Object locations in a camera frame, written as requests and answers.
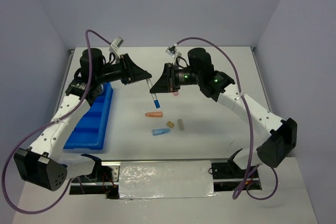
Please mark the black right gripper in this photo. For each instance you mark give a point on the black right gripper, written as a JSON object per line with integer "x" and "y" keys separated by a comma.
{"x": 162, "y": 86}

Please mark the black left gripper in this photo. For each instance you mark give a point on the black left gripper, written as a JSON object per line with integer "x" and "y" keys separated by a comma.
{"x": 131, "y": 73}

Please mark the blue white marker pen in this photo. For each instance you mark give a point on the blue white marker pen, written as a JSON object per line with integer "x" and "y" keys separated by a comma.
{"x": 154, "y": 97}

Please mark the orange correction tape case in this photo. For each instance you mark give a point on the orange correction tape case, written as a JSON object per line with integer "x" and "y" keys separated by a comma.
{"x": 155, "y": 114}

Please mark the tan small eraser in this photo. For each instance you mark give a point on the tan small eraser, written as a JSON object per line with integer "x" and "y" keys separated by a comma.
{"x": 170, "y": 124}

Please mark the grey rectangular eraser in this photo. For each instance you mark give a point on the grey rectangular eraser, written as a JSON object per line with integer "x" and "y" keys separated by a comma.
{"x": 180, "y": 124}

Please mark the blue correction tape case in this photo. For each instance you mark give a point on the blue correction tape case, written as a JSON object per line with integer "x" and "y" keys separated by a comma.
{"x": 156, "y": 132}

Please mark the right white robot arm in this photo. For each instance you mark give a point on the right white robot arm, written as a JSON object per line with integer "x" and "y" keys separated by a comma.
{"x": 279, "y": 136}

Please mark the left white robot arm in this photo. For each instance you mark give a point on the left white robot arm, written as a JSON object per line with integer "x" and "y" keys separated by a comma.
{"x": 39, "y": 163}

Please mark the blue plastic divided tray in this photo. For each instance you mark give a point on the blue plastic divided tray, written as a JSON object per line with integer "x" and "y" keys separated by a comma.
{"x": 89, "y": 133}

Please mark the silver foil tape panel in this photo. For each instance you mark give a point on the silver foil tape panel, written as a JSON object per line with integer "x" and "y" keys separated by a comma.
{"x": 162, "y": 180}

